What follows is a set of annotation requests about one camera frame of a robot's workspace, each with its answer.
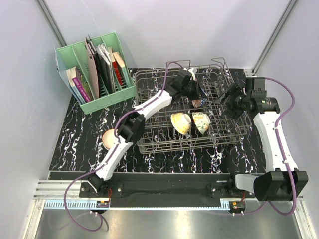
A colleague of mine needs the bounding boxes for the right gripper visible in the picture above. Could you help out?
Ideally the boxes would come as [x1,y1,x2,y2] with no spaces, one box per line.
[212,83,250,120]

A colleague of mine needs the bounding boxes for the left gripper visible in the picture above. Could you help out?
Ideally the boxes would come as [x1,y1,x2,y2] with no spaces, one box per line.
[180,78,206,100]

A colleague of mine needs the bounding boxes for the blue zigzag pattern bowl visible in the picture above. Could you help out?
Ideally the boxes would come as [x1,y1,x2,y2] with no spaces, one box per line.
[192,99,206,108]

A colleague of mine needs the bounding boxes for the green floral bowl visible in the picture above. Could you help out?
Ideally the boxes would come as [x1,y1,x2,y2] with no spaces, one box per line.
[192,112,211,134]

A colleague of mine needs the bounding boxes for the grey wire dish rack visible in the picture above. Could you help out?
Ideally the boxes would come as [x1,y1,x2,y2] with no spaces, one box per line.
[137,57,251,154]

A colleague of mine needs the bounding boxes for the yellow checked bowl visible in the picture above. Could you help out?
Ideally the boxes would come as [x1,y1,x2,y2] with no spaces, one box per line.
[170,113,191,135]

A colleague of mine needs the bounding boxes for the white bowl black stripes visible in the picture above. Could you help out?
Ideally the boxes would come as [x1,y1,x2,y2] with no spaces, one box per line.
[102,129,118,143]

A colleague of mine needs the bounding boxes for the plain white bowl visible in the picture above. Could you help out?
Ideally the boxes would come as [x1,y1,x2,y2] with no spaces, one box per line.
[103,141,117,150]

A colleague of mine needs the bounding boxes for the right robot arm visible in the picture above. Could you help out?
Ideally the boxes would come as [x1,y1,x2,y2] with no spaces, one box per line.
[218,77,309,202]

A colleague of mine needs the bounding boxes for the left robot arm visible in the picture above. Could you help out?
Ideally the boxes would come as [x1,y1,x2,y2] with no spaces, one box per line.
[88,67,200,197]

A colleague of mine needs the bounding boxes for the red book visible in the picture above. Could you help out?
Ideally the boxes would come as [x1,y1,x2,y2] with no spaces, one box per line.
[110,52,128,86]

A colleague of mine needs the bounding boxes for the green file organizer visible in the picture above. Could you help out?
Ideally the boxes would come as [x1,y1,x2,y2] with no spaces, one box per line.
[55,32,136,114]

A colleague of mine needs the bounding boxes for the pink folder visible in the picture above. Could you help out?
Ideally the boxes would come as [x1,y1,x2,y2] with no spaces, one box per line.
[84,37,100,100]

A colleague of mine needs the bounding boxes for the white papers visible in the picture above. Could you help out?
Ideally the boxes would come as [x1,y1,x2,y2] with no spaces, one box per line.
[96,43,112,65]

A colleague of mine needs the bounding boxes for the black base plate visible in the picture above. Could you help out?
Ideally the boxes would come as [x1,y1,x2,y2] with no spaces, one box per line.
[79,173,254,210]

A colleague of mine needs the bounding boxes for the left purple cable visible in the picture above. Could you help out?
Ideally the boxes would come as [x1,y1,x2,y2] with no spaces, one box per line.
[63,61,186,232]

